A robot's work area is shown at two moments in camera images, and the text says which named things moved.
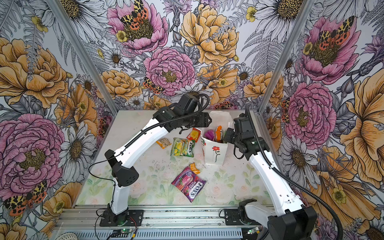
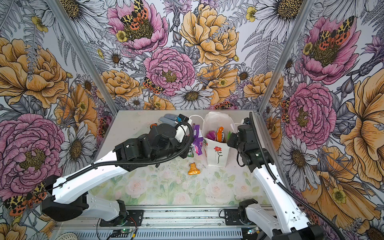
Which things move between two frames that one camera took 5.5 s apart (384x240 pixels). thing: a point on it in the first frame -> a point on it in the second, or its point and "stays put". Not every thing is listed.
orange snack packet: (218, 134) stays put
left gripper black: (203, 121) -> (185, 142)
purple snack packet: (210, 134) stays put
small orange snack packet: (193, 168) stays put
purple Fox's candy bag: (190, 184) -> (197, 141)
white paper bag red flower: (214, 152) stays put
